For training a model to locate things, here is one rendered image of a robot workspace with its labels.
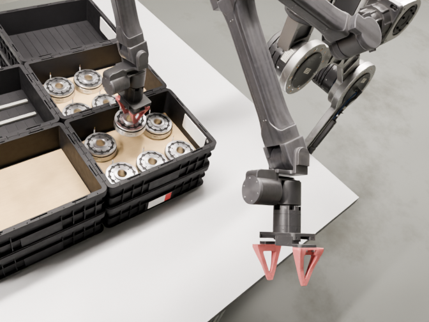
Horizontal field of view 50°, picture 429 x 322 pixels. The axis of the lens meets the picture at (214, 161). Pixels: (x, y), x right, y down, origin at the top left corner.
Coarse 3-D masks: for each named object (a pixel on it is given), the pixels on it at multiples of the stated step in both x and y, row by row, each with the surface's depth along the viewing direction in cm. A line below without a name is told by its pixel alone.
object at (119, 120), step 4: (116, 112) 148; (120, 112) 149; (116, 116) 147; (120, 116) 148; (144, 116) 150; (116, 120) 146; (120, 120) 147; (140, 120) 149; (144, 120) 149; (116, 124) 146; (120, 124) 146; (124, 124) 146; (128, 124) 146; (136, 124) 147; (140, 124) 148; (144, 124) 148; (124, 128) 145; (128, 128) 145; (132, 128) 146; (136, 128) 146; (140, 128) 147
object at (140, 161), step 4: (144, 152) 150; (148, 152) 151; (152, 152) 151; (156, 152) 151; (140, 156) 148; (144, 156) 149; (148, 156) 149; (156, 156) 150; (160, 156) 151; (164, 156) 151; (140, 160) 148; (144, 160) 148; (160, 160) 149; (164, 160) 150; (140, 164) 147; (144, 164) 147; (140, 168) 145; (144, 168) 146; (148, 168) 146
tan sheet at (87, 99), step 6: (102, 72) 175; (72, 78) 169; (102, 90) 169; (144, 90) 174; (78, 96) 164; (84, 96) 165; (90, 96) 165; (66, 102) 161; (84, 102) 163; (90, 102) 163; (60, 108) 159
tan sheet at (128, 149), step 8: (176, 128) 164; (112, 136) 156; (120, 136) 156; (144, 136) 159; (176, 136) 162; (184, 136) 163; (120, 144) 154; (128, 144) 155; (136, 144) 155; (144, 144) 156; (152, 144) 157; (160, 144) 158; (120, 152) 152; (128, 152) 153; (136, 152) 153; (160, 152) 156; (120, 160) 150; (128, 160) 150; (104, 168) 146
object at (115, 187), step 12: (108, 108) 150; (72, 120) 143; (72, 132) 140; (204, 132) 152; (180, 156) 143; (192, 156) 145; (96, 168) 133; (156, 168) 138; (168, 168) 141; (108, 180) 131; (132, 180) 133
